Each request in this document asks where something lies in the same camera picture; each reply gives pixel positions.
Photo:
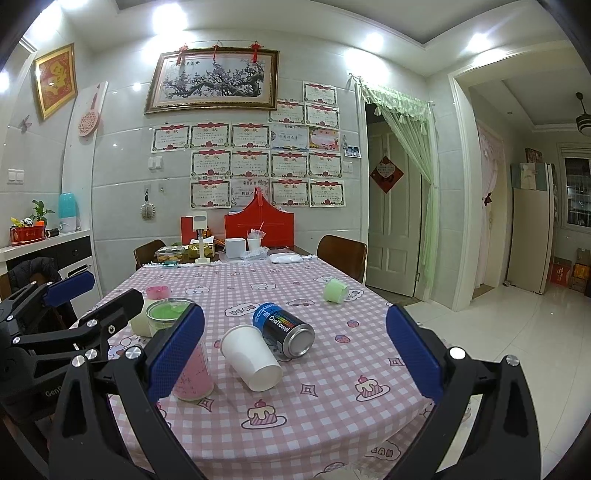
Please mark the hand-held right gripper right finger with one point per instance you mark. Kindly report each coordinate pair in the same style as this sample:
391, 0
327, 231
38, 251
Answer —
413, 355

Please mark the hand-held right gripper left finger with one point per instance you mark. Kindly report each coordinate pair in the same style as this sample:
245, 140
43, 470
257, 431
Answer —
178, 353

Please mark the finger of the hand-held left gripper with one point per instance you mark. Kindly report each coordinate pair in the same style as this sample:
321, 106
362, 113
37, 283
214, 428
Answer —
69, 287
117, 308

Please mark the white paper cup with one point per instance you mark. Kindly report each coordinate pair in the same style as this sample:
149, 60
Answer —
251, 357

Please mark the pink cup with green lid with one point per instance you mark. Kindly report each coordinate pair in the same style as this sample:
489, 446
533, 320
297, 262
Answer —
194, 369

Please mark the cream cup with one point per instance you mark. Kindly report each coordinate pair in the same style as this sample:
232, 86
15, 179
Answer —
141, 323

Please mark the small pink cup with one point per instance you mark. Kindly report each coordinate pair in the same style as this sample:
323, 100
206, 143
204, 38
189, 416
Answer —
158, 291

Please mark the small green cup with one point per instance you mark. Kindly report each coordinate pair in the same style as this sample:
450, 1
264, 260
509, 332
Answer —
336, 290

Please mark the plastic cup with straw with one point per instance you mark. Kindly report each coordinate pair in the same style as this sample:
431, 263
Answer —
255, 242

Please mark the white cabinet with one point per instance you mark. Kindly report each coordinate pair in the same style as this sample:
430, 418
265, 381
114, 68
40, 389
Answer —
69, 254

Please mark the black jacket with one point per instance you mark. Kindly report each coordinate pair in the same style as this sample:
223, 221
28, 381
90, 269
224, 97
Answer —
32, 272

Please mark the brown chair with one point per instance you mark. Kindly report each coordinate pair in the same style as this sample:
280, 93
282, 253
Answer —
341, 256
148, 254

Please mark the red gift box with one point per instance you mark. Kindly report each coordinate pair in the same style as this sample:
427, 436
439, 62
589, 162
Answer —
25, 236

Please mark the clear food tray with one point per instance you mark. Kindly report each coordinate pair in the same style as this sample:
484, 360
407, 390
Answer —
170, 254

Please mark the light blue humidifier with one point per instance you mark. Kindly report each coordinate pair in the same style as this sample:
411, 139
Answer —
67, 210

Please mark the small potted plant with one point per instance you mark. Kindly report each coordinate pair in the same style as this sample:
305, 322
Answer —
40, 212

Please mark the pink checked tablecloth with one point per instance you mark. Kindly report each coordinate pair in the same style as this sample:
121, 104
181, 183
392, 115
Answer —
323, 397

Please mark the hanging brush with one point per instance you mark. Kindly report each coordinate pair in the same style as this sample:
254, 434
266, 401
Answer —
147, 211

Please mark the black printed can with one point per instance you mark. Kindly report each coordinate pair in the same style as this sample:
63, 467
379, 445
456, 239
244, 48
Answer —
284, 334

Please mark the white desk lamp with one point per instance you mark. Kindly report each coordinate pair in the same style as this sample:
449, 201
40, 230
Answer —
201, 230

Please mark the white door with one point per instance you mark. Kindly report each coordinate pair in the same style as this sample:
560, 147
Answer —
392, 240

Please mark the white box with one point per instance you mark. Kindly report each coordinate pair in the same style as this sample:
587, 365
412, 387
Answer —
235, 248

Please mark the clear plastic bag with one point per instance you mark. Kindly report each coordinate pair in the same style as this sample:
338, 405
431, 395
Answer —
255, 255

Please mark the white tissue pack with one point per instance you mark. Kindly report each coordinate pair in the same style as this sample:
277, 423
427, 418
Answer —
286, 258

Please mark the red bag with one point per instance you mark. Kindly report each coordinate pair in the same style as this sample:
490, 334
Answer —
258, 221

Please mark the pink hanging fan ornament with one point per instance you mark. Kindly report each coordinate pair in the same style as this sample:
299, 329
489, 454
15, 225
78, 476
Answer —
87, 122

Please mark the green door curtain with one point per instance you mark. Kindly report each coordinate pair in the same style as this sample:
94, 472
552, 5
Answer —
427, 184

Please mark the white refrigerator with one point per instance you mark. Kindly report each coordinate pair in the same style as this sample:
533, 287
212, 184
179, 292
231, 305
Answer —
531, 230

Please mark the cardboard boxes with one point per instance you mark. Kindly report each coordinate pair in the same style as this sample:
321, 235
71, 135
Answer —
570, 274

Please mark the red diamond door ornament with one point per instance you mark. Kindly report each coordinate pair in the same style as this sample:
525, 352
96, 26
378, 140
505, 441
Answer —
386, 175

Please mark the pink curtain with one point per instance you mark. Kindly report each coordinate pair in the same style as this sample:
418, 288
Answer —
489, 184

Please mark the gold framed red picture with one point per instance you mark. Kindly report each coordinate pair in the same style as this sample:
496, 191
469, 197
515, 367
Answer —
55, 81

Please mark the window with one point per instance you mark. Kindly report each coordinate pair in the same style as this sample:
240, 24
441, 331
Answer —
577, 194

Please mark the framed blossom painting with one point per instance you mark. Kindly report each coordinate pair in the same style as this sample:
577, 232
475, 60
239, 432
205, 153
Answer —
212, 81

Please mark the ceiling fan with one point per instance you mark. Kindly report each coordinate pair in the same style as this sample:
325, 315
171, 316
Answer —
584, 120

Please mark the white wall switch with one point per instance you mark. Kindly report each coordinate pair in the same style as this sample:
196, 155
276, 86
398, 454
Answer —
16, 176
155, 162

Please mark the butterfly wall sticker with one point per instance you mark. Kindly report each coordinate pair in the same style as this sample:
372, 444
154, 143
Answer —
25, 123

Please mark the group of wall certificates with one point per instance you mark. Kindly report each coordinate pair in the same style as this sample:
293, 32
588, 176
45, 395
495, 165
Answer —
249, 161

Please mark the small wall photo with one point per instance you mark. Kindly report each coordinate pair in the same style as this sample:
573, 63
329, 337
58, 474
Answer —
352, 151

